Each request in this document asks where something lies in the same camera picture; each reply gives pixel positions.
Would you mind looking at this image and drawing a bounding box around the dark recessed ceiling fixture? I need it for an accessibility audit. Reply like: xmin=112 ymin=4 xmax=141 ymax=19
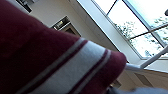
xmin=50 ymin=15 xmax=82 ymax=37

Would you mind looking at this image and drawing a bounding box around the large window dark frame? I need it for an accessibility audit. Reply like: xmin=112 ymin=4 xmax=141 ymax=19
xmin=90 ymin=0 xmax=168 ymax=62

